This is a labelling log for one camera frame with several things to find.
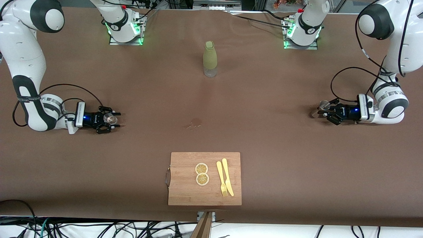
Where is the clear glass measuring cup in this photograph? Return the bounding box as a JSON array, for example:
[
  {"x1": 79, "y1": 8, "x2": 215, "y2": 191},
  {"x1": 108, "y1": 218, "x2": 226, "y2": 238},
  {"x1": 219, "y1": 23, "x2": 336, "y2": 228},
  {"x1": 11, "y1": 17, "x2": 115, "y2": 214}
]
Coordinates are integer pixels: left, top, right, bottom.
[{"x1": 103, "y1": 112, "x2": 118, "y2": 126}]

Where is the metal double jigger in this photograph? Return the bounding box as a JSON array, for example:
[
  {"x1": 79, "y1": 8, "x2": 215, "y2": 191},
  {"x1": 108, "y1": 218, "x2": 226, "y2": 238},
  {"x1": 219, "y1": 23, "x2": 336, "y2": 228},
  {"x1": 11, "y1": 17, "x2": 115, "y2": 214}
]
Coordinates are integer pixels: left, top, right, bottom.
[{"x1": 311, "y1": 100, "x2": 331, "y2": 118}]

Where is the brown table cover sheet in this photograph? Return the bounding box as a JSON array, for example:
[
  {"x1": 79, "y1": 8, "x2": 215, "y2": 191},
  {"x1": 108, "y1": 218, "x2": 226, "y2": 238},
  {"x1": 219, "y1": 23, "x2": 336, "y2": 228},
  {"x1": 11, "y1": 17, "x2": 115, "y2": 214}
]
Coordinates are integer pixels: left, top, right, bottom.
[{"x1": 0, "y1": 6, "x2": 423, "y2": 228}]

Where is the glass bottle with green sleeve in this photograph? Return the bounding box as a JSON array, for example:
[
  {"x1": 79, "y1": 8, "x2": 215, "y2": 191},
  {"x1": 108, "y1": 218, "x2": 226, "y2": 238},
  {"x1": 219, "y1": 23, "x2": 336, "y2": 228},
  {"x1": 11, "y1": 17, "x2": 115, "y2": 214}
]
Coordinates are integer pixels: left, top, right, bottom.
[{"x1": 203, "y1": 41, "x2": 218, "y2": 78}]

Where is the yellow plastic fork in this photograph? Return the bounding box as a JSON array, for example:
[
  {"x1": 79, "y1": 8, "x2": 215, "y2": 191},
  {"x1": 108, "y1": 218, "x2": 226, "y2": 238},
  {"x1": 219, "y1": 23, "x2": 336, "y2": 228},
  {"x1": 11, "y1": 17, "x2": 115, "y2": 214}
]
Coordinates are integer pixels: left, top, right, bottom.
[{"x1": 216, "y1": 161, "x2": 228, "y2": 197}]

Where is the yellow plastic knife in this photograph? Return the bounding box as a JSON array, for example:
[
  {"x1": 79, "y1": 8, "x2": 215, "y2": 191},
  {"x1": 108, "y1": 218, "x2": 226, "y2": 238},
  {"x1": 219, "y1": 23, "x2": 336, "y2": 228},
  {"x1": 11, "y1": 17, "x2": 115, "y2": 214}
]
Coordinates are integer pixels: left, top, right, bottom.
[{"x1": 222, "y1": 158, "x2": 234, "y2": 197}]

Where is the white power strip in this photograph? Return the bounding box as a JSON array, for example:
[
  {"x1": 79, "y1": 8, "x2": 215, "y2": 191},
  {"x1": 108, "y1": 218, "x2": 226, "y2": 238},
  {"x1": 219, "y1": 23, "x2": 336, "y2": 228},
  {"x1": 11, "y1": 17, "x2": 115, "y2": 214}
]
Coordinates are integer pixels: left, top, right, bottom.
[{"x1": 193, "y1": 0, "x2": 242, "y2": 10}]

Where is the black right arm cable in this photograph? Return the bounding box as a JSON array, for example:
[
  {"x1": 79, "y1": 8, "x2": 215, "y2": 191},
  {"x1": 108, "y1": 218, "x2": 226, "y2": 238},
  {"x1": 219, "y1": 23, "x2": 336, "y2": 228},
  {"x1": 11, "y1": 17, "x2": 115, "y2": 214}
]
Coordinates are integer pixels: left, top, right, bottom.
[{"x1": 12, "y1": 83, "x2": 103, "y2": 128}]

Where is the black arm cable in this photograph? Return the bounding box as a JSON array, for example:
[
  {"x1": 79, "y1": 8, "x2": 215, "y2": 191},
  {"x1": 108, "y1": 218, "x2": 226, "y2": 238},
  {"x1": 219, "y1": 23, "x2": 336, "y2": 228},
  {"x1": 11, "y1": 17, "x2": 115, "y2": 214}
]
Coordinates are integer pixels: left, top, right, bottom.
[
  {"x1": 330, "y1": 0, "x2": 415, "y2": 103},
  {"x1": 12, "y1": 83, "x2": 103, "y2": 128}
]

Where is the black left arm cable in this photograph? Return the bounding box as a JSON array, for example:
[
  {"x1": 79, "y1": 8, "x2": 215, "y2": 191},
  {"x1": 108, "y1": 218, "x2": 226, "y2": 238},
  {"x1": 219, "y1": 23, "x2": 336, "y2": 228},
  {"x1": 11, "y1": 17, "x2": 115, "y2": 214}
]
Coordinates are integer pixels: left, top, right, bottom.
[{"x1": 330, "y1": 0, "x2": 415, "y2": 103}]

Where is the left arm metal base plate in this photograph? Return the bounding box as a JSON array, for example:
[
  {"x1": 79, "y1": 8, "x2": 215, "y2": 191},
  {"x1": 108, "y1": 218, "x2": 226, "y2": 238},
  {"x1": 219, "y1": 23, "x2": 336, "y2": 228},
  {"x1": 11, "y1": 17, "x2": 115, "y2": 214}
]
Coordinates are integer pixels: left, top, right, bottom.
[{"x1": 282, "y1": 17, "x2": 319, "y2": 50}]

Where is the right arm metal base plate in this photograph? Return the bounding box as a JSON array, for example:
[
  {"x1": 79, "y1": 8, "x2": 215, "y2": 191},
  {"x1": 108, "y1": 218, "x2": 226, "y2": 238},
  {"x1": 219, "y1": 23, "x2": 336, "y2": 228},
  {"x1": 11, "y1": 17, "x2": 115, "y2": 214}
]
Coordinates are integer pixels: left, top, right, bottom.
[{"x1": 108, "y1": 12, "x2": 146, "y2": 46}]

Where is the wooden cutting board with handle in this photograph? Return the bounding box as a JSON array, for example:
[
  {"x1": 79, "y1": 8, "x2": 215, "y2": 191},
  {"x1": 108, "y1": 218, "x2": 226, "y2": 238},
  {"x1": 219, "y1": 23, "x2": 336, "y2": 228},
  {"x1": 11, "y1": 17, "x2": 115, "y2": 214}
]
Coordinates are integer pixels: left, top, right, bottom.
[{"x1": 165, "y1": 152, "x2": 242, "y2": 206}]

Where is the black looped cable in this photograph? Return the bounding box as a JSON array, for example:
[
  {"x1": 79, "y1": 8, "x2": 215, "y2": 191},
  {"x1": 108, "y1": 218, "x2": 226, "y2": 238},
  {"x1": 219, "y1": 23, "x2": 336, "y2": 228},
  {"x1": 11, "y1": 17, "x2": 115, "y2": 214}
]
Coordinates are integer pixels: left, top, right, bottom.
[{"x1": 0, "y1": 199, "x2": 37, "y2": 238}]

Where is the black cable on table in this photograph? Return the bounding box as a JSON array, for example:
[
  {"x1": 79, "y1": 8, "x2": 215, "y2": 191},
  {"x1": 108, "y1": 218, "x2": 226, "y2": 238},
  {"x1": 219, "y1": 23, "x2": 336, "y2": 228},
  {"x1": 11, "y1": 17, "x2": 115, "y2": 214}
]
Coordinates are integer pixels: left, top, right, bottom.
[{"x1": 228, "y1": 9, "x2": 291, "y2": 28}]

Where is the upright frame post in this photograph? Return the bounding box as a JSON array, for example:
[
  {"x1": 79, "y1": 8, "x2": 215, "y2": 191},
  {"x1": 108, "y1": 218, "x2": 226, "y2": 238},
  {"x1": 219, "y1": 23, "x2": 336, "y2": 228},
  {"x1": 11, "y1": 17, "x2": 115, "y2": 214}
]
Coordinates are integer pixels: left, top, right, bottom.
[{"x1": 191, "y1": 212, "x2": 213, "y2": 238}]

